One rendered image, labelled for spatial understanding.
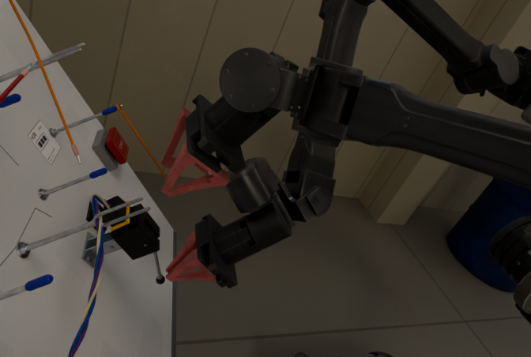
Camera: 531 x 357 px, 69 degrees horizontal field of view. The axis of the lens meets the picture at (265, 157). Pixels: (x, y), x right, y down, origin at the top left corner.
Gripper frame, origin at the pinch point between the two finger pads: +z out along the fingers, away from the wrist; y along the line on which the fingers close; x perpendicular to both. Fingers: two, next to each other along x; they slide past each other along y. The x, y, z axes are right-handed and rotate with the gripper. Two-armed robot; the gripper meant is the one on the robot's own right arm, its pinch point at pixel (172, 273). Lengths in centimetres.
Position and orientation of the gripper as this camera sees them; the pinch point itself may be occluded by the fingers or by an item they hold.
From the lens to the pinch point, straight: 64.2
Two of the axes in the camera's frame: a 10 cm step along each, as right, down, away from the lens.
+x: 4.4, 6.5, 6.3
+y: 2.0, 6.1, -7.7
